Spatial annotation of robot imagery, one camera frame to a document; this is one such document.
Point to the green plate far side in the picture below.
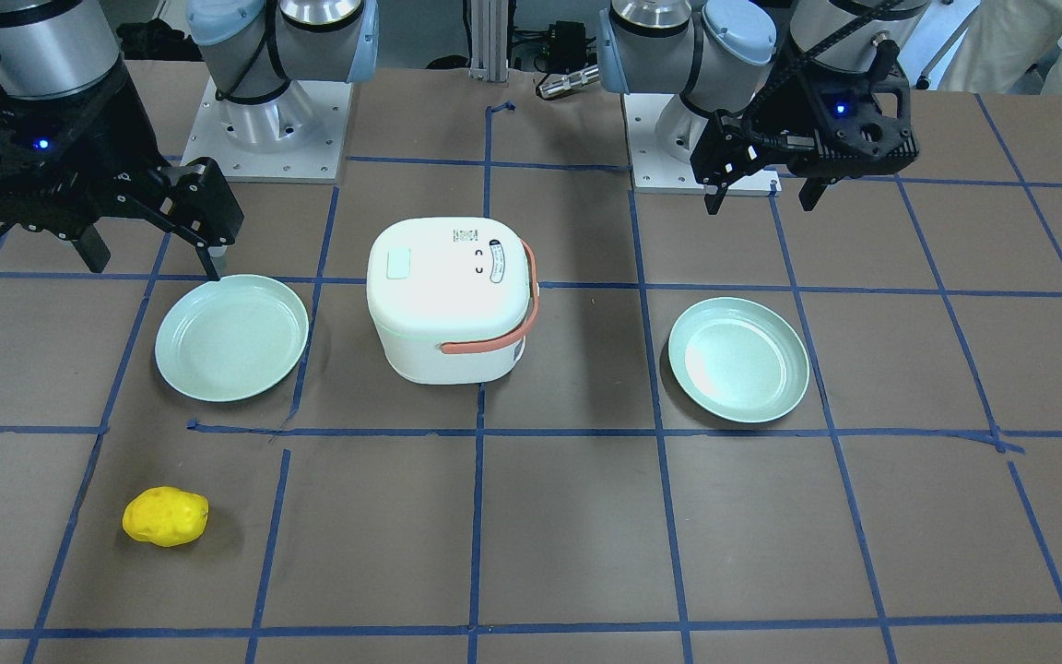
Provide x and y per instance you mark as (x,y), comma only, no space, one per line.
(738,359)

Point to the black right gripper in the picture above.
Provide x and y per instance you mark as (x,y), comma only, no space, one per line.
(118,140)

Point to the silver metal connector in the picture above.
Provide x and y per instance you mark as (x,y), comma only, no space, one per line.
(555,86)

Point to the aluminium frame post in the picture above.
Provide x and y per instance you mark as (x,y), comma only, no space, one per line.
(489,27)

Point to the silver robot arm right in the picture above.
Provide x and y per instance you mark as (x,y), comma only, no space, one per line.
(252,49)

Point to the green plate near potato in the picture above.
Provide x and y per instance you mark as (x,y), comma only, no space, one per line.
(231,339)

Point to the yellow toy potato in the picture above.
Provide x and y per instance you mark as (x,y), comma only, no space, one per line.
(166,516)

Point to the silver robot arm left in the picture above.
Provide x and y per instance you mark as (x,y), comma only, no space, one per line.
(728,55)

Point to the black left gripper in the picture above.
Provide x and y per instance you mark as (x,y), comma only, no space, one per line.
(778,115)

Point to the white rice cooker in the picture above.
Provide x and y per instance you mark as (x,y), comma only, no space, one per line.
(452,298)

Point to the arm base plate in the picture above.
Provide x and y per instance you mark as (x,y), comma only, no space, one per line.
(661,134)
(299,137)

